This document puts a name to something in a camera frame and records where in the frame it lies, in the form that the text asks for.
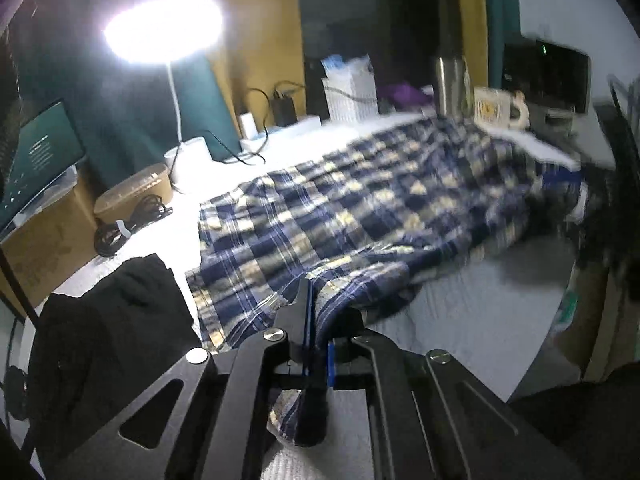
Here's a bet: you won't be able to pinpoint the cream cartoon mug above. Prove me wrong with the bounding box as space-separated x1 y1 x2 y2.
472 87 531 131

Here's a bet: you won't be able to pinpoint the white desk lamp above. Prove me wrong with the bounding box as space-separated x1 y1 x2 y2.
102 0 223 195

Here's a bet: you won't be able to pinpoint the black computer monitor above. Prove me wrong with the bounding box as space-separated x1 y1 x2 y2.
502 40 591 113

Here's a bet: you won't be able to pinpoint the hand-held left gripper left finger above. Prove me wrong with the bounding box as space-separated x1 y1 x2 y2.
65 280 318 480

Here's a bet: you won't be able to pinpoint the blue plaid pants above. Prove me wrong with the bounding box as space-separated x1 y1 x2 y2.
185 115 596 448

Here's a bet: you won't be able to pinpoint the steel thermos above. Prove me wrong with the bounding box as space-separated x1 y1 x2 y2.
432 55 473 121

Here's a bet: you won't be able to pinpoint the cardboard box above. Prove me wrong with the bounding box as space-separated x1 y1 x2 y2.
0 180 98 306

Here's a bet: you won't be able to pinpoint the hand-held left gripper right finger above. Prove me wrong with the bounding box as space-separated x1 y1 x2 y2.
325 307 586 480

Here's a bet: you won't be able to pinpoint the teal curtain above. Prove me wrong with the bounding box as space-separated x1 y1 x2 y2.
480 0 521 91
15 25 241 186

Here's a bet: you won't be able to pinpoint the grey computer desk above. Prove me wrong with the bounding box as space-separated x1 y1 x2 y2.
530 105 581 146

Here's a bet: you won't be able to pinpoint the blue plastic packet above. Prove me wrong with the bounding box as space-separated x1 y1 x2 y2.
322 55 372 80

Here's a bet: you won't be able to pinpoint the black folded cloth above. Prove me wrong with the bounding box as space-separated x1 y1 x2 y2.
27 254 203 431

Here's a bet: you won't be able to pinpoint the tablet with lit screen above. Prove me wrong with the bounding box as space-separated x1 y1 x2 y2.
0 100 86 231

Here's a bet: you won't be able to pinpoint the dark window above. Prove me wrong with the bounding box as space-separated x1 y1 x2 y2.
295 0 456 111

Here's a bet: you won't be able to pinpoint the white textured tablecloth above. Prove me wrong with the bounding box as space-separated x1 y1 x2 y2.
50 110 581 480

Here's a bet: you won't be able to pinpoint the black charger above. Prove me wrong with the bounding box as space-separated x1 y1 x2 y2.
272 90 298 126

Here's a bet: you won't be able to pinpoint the yellow curtain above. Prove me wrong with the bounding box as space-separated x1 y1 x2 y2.
220 0 306 126
452 0 488 86

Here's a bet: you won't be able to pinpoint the black cable bundle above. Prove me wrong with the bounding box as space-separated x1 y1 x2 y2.
94 195 173 258

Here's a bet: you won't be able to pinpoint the white plastic basket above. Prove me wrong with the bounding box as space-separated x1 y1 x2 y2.
322 72 378 121

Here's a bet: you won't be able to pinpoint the purple cloth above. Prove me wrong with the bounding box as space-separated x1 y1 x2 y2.
377 82 433 108

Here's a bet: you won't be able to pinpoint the brown lidded food container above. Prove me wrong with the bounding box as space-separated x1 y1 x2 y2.
94 162 173 223

